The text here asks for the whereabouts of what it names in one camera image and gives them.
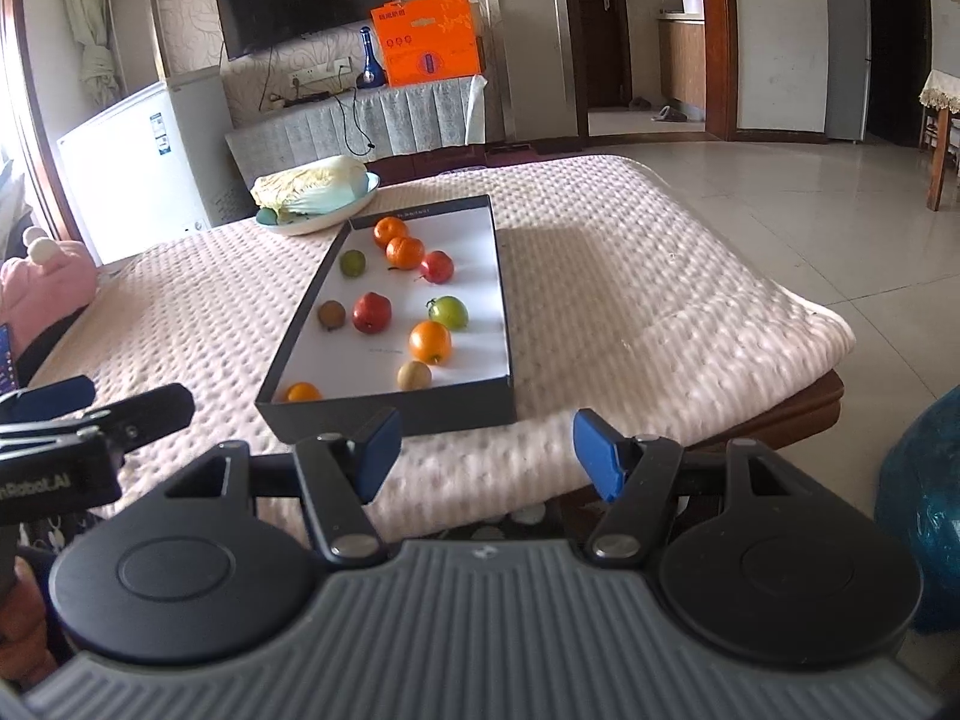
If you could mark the smartphone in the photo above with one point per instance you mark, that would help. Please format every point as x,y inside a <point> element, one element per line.
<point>6,360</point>

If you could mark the blue plastic bag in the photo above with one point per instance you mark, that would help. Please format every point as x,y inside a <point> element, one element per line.
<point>926,510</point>

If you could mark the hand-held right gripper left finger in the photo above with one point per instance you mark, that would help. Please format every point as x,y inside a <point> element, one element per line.
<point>379,450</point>

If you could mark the wooden side table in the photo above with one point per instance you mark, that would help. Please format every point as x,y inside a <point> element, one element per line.
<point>937,165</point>

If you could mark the pink plush toy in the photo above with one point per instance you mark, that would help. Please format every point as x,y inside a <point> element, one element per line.
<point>45,292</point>

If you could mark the orange carton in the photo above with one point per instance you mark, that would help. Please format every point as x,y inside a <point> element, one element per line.
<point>427,41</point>

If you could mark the white container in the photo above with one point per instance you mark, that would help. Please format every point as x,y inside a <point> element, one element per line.
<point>694,5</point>

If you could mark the pink textured blanket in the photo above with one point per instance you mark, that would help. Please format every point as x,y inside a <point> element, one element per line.
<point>637,277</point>

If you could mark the red apple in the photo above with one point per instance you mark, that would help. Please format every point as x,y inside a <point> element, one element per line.
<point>438,267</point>
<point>373,313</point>

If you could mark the black power strip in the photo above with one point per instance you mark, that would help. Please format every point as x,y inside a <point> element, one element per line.
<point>307,98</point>

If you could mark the cream lace tablecloth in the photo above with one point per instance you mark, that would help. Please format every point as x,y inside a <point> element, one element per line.
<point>941,94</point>

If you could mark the shallow black-rimmed white box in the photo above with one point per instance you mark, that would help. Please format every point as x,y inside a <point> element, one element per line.
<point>450,240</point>

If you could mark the dark patterned cloth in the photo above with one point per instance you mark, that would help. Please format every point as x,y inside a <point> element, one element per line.
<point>52,534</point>

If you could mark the grey cabinet cover cloth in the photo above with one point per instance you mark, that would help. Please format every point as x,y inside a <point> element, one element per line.
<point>300,135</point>

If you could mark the small smooth orange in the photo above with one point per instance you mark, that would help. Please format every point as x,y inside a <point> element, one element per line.
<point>304,392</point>

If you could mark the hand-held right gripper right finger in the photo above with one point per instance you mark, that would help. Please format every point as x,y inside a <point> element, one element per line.
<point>596,454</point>

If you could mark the light blue plate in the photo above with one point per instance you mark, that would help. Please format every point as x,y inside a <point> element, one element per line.
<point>322,223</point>

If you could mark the green tomato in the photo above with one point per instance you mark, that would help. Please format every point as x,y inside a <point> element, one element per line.
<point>448,313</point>

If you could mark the dark wooden television cabinet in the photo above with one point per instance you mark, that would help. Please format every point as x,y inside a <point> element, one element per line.
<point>450,161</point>

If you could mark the dark wooden door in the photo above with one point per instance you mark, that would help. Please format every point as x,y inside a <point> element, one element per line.
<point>606,22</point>

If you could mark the tied cream curtain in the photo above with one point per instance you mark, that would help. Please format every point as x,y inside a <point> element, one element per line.
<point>94,15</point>

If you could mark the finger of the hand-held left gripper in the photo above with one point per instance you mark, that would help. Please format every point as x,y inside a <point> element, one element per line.
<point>60,394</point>
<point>150,412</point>

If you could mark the wooden kitchen cabinet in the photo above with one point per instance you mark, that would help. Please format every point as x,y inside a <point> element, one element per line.
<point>682,67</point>

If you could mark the small green lime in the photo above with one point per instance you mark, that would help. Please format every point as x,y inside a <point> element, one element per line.
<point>352,263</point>

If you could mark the large smooth orange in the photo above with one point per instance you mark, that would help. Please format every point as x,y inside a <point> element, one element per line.
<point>430,342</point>

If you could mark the napa cabbage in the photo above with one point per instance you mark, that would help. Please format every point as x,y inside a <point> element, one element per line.
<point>307,187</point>

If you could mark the white wall socket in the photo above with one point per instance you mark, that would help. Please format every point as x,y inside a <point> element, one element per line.
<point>321,72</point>

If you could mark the brown kiwi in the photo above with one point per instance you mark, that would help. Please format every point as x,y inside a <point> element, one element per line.
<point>331,314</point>
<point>414,375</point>

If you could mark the blue glass bottle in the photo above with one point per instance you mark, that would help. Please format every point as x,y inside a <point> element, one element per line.
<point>370,71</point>

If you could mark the grey refrigerator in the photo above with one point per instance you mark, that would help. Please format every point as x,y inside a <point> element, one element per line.
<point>847,45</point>

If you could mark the white chest freezer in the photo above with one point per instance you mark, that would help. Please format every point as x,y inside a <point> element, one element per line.
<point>135,172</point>

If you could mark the orange tangerine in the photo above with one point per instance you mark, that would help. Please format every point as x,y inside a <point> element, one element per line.
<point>405,253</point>
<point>390,229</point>

